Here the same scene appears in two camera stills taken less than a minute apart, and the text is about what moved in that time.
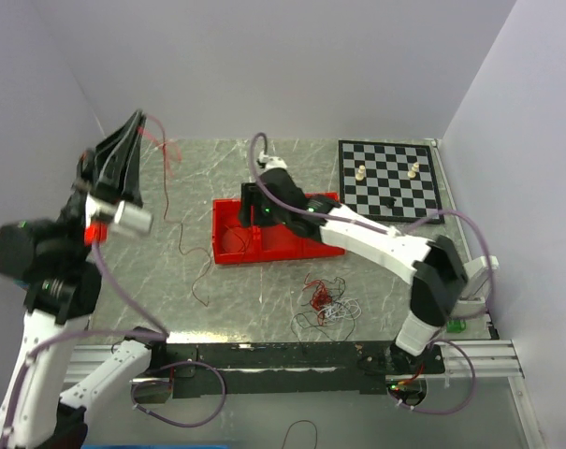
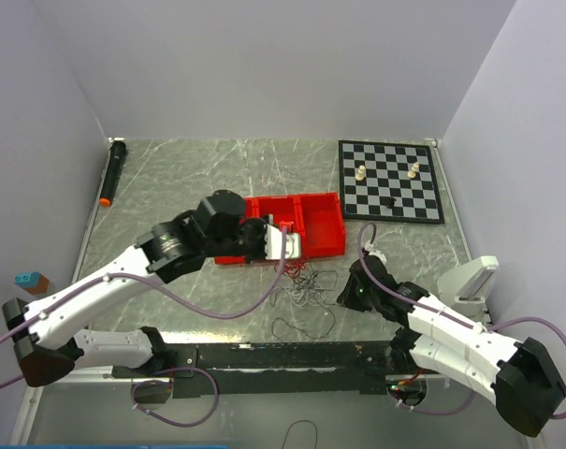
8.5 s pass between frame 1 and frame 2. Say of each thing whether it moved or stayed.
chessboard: stayed
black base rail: stayed
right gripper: moved
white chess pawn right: stayed
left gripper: moved
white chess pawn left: stayed
